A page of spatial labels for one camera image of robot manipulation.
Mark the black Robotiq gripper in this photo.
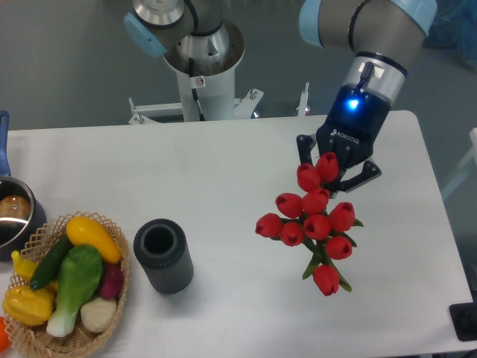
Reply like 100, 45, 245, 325
296, 86, 390, 198

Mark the red tulip bouquet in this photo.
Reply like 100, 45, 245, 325
255, 152, 363, 296

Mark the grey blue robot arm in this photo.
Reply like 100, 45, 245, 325
124, 1, 437, 194

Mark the dark grey ribbed vase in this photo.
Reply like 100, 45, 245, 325
133, 219, 194, 295

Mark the black device at table edge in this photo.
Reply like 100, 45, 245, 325
449, 302, 476, 342

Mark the yellow squash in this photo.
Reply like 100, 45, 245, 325
66, 216, 122, 264

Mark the green bok choy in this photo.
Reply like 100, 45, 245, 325
46, 245, 103, 338

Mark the green cucumber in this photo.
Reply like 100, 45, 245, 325
29, 234, 73, 290

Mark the white garlic bulb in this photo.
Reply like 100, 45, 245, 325
80, 297, 116, 333

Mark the small yellow gourd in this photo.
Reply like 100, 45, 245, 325
10, 251, 58, 292

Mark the yellow bell pepper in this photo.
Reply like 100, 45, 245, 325
2, 286, 54, 326

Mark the orange fruit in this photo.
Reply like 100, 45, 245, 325
0, 316, 10, 353

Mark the white metal base frame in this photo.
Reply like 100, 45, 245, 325
128, 82, 310, 125

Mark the white frame at right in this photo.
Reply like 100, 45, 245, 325
440, 128, 476, 201

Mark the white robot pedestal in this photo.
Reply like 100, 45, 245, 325
165, 19, 244, 122

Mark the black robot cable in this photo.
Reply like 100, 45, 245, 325
187, 57, 207, 122

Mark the blue handled saucepan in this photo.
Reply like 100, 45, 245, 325
1, 110, 46, 262

